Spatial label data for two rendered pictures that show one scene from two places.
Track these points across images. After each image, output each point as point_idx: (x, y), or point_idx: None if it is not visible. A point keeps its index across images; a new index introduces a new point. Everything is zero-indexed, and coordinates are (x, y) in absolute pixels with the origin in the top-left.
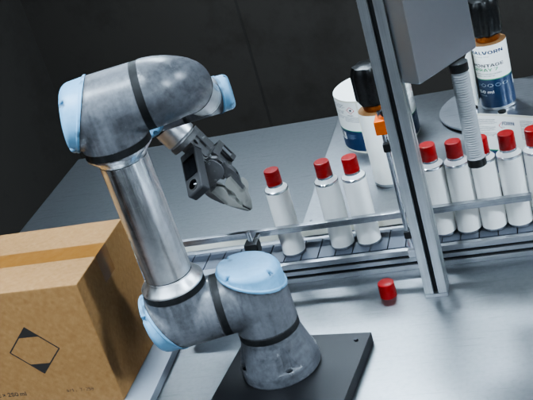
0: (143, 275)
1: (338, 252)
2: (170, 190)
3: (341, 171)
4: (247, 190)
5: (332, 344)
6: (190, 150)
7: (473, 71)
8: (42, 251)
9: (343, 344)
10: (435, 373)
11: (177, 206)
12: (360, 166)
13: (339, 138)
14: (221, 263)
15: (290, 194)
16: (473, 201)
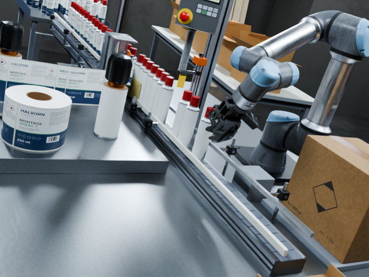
0: (330, 122)
1: (190, 148)
2: (94, 276)
3: (95, 151)
4: None
5: (245, 153)
6: None
7: (17, 76)
8: (359, 154)
9: (244, 150)
10: (235, 138)
11: (129, 256)
12: (86, 144)
13: (32, 154)
14: (292, 117)
15: (101, 187)
16: None
